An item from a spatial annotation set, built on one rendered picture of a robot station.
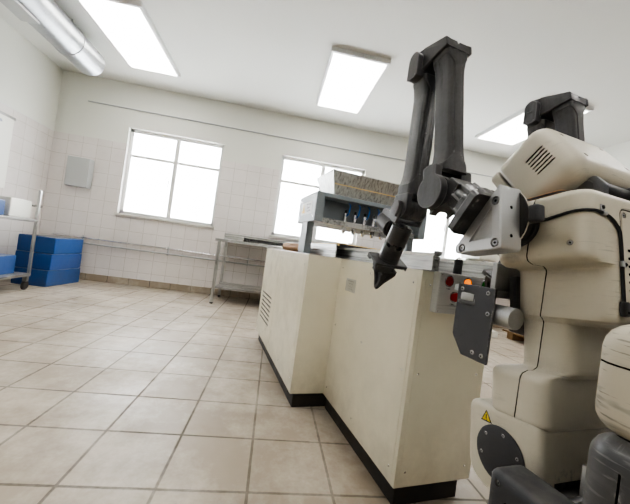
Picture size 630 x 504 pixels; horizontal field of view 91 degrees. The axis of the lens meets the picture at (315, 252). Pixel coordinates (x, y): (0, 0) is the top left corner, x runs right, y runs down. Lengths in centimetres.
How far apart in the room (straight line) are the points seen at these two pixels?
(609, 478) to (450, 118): 65
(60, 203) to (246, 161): 276
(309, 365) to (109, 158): 466
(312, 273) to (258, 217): 342
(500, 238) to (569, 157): 22
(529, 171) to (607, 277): 24
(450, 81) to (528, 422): 72
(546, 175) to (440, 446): 99
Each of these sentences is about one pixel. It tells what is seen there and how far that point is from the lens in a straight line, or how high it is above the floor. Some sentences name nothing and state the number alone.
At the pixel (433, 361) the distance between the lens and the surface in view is 122.
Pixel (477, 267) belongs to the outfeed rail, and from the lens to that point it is 136.
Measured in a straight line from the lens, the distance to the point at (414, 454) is 132.
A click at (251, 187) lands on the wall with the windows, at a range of 507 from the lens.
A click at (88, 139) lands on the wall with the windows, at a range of 588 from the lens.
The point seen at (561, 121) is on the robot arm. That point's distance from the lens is 118.
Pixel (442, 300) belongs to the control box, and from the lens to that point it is 114.
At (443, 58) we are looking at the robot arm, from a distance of 91.
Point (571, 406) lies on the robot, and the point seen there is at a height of 63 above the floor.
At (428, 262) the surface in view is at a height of 87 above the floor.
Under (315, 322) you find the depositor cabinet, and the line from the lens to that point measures 171.
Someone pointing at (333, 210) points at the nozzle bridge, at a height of 110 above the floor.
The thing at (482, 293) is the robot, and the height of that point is 81.
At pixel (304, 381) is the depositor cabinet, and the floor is 15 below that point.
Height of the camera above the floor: 84
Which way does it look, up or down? level
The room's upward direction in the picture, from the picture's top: 8 degrees clockwise
